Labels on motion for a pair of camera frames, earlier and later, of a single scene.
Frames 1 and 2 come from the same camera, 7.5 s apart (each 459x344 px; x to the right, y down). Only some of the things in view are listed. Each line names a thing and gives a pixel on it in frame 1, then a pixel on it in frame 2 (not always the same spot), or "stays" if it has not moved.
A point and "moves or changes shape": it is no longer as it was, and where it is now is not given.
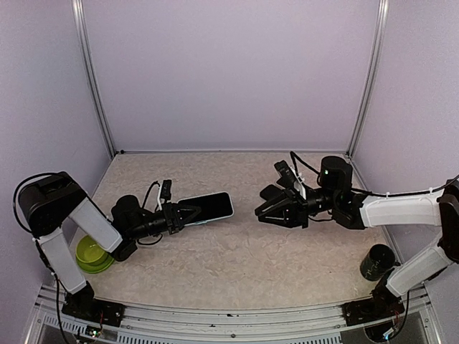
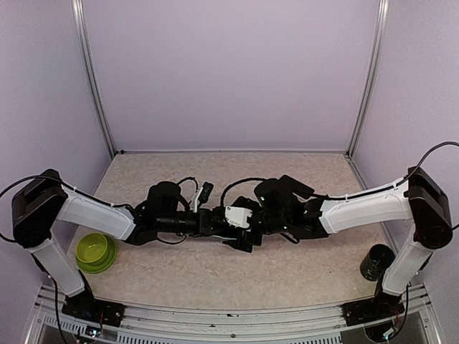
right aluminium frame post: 381,24 stays
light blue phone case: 201,209 moves or changes shape
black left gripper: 174,209 -> 206,217
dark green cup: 379,260 stays
